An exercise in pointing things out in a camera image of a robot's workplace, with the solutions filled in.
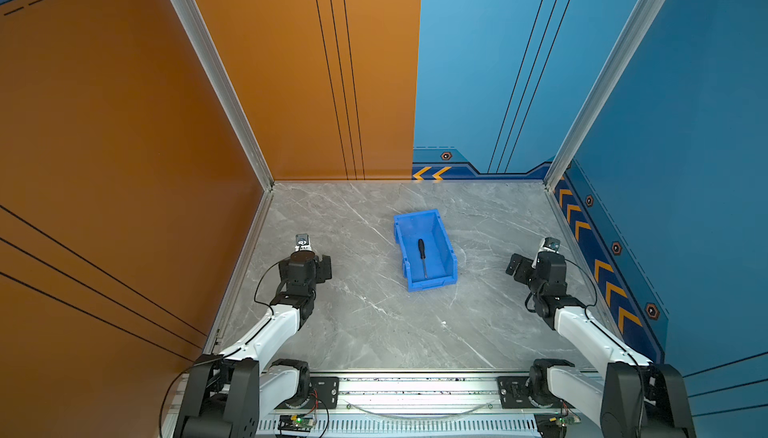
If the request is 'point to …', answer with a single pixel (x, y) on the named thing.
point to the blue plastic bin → (441, 260)
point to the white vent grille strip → (411, 427)
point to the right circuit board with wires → (565, 417)
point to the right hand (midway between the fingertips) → (524, 260)
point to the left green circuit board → (296, 422)
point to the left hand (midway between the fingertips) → (307, 255)
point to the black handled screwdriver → (422, 257)
